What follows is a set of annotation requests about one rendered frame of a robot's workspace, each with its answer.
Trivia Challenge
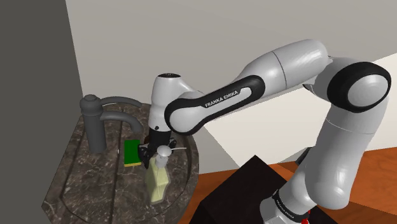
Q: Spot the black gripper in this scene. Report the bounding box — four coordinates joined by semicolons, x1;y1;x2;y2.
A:
137;126;178;170

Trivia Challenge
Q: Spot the green sponge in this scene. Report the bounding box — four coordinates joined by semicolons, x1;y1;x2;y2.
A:
123;139;142;168

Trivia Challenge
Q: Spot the pale yellow soap dispenser bottle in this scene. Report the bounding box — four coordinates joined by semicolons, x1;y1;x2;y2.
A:
143;145;188;205

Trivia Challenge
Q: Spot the grey faucet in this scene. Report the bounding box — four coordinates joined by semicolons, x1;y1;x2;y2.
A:
80;94;144;155

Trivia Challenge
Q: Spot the dark marble sink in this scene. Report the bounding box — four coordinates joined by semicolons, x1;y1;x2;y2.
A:
41;102;200;224

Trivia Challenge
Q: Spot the dark robot stand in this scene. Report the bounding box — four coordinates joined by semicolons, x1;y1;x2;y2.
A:
188;155;340;224

